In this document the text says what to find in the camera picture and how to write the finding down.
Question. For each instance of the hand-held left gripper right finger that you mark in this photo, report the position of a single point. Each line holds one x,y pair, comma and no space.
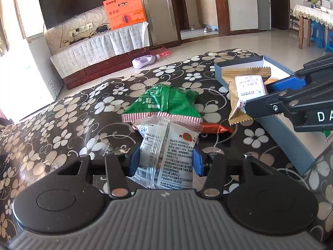
197,162

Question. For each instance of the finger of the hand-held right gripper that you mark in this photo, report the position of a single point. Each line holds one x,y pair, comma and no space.
286,83
265,105

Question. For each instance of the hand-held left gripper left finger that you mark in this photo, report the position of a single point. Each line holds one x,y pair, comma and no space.
133,158

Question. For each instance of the tan snack packet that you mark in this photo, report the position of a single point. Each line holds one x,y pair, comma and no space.
234,101

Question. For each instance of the white snack packet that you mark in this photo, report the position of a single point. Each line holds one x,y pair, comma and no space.
169,148

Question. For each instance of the orange-red snack packet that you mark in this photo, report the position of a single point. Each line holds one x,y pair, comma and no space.
216,129

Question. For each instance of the blue cardboard box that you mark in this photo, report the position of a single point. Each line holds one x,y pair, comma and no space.
291,145

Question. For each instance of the green snack packet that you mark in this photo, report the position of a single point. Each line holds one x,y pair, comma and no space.
166,101
329,135

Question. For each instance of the small orange snack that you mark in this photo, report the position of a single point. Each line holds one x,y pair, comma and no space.
272,80

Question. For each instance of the wooden dining table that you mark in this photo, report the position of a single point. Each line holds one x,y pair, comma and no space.
301,33

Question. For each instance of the blue plastic stool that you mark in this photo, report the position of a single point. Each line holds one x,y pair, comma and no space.
330,41
318,32

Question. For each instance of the black floral tablecloth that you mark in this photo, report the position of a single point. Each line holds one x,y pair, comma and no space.
78,114

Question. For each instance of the white lace tablecloth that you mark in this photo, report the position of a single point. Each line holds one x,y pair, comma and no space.
314,14

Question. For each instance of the grey refrigerator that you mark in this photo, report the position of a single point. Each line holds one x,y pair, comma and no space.
263,2

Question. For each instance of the dark wooden tv cabinet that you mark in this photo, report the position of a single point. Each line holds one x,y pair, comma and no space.
104,70

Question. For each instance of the white shoe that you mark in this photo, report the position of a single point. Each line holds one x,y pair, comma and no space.
194,28
207,29

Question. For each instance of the purple plastic bottle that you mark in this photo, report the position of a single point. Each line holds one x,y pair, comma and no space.
144,62

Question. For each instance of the wooden kitchen cabinet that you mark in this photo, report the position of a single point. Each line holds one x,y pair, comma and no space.
206,11

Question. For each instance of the pink floor scale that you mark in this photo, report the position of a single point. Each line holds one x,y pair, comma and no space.
162,52

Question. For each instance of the white patterned cabinet cover cloth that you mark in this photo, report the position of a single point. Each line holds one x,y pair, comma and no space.
104,44

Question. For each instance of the white chest freezer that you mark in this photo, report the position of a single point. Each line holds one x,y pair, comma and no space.
39,78

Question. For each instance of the dark wooden door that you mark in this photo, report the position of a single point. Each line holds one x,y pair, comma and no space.
180,5

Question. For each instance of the black set-top device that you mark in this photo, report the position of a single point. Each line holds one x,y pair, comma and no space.
102,28

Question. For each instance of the orange gift box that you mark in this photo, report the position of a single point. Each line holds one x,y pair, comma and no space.
124,13

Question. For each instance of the black flat television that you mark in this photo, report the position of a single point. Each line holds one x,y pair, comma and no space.
85,0

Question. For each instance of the white wall power outlet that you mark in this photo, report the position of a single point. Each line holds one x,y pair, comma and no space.
82,29

